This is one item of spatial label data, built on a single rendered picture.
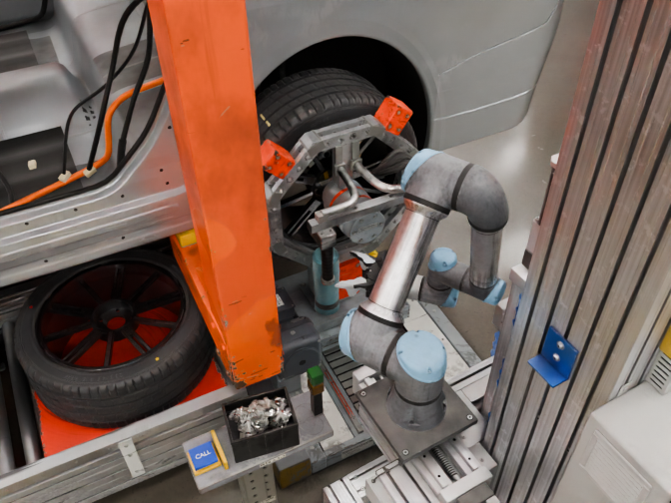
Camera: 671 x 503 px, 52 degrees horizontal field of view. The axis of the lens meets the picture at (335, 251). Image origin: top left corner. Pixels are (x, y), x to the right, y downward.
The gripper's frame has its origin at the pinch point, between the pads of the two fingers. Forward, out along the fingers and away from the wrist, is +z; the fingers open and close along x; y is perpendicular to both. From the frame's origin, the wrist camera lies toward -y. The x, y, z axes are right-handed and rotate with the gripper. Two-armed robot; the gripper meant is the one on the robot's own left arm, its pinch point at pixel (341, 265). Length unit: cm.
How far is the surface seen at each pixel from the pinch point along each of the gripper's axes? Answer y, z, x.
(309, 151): -26.9, 15.6, 17.7
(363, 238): 1.4, -2.5, 15.7
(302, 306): 60, 27, 31
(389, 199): -15.1, -9.9, 17.1
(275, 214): -6.8, 24.7, 9.5
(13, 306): 50, 130, -9
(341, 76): -34, 16, 51
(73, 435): 56, 79, -49
